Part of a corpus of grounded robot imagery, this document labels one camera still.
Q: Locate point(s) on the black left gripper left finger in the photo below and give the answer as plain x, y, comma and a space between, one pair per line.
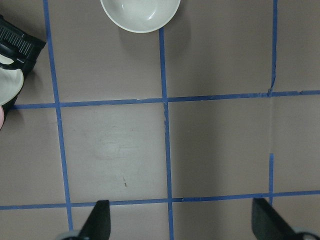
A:
98, 223

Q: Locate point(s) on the cream plate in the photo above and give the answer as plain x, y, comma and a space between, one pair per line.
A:
11, 79

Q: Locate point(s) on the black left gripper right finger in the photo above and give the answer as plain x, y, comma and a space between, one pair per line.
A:
267, 224

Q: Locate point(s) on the black dish rack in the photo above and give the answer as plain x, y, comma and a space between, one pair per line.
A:
19, 47

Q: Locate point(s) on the cream ceramic bowl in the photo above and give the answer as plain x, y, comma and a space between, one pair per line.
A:
140, 16

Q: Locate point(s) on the pink plate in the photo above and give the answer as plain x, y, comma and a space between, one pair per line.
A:
2, 117

